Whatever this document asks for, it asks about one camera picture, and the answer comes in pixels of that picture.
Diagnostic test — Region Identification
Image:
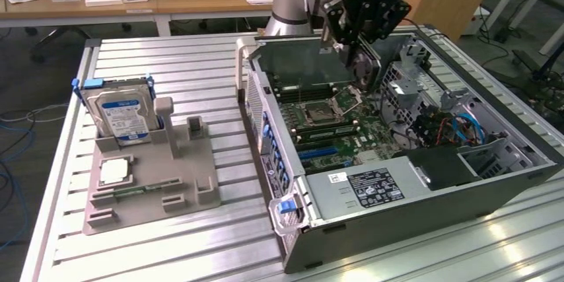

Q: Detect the white desk frame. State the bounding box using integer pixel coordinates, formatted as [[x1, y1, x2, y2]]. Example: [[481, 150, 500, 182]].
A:
[[480, 0, 564, 55]]

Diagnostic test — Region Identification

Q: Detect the black chair base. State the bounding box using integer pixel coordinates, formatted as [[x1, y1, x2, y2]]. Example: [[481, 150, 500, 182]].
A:
[[25, 22, 133, 62]]

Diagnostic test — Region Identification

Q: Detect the blue floor cable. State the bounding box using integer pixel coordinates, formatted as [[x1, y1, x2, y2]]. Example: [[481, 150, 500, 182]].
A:
[[0, 123, 37, 250]]

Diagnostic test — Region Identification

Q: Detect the green RAM stick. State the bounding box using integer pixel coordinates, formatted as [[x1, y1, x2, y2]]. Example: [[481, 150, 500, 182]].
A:
[[112, 184, 165, 197]]

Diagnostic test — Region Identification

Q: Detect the black grey open PC case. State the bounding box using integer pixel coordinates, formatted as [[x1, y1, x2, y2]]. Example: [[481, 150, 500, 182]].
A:
[[234, 24, 564, 275]]

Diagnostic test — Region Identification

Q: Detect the silver CPU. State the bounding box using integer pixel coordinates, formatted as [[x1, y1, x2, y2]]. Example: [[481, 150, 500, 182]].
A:
[[98, 159, 133, 186]]

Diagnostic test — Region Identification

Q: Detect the hard disk with blue carrier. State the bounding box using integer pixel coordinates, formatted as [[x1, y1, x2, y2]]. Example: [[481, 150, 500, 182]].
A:
[[72, 75, 158, 147]]

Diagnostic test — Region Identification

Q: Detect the blue expansion slot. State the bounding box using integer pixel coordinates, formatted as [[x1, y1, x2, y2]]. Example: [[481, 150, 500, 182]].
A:
[[297, 145, 344, 161]]

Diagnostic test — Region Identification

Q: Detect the black cable over case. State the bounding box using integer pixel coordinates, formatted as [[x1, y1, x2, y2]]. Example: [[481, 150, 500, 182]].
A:
[[401, 14, 446, 38]]

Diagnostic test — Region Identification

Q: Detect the grey parts rack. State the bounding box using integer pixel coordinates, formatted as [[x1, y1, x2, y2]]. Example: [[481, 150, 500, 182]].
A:
[[81, 96, 221, 236]]

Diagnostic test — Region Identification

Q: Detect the green graphics card black fan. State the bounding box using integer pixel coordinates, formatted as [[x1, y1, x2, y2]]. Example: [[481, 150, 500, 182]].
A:
[[316, 26, 384, 94]]

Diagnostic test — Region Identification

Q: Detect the silver socket cover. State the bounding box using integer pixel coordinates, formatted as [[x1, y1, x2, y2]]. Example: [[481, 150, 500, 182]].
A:
[[329, 85, 365, 111]]

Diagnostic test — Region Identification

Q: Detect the CPU socket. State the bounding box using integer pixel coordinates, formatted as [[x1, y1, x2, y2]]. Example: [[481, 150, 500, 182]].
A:
[[301, 100, 340, 127]]

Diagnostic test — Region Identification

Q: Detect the white floor cable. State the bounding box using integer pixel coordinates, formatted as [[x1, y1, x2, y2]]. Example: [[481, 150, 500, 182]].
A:
[[0, 102, 68, 123]]

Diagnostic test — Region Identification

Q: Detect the blue disk wire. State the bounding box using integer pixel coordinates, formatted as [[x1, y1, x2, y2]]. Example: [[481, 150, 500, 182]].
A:
[[452, 113, 486, 147]]

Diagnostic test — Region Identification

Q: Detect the green motherboard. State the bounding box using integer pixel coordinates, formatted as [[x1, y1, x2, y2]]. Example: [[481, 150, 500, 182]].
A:
[[268, 73, 397, 176]]

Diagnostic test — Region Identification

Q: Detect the grey power supply with label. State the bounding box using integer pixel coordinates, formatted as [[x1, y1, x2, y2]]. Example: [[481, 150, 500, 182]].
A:
[[302, 156, 430, 222]]

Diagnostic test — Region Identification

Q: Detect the RAM stick with black chips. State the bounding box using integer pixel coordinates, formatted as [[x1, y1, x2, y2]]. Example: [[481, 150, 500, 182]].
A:
[[293, 125, 358, 141]]

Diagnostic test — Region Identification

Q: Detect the silver chipset heatsink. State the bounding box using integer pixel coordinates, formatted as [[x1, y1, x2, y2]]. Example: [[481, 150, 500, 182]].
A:
[[358, 151, 385, 164]]

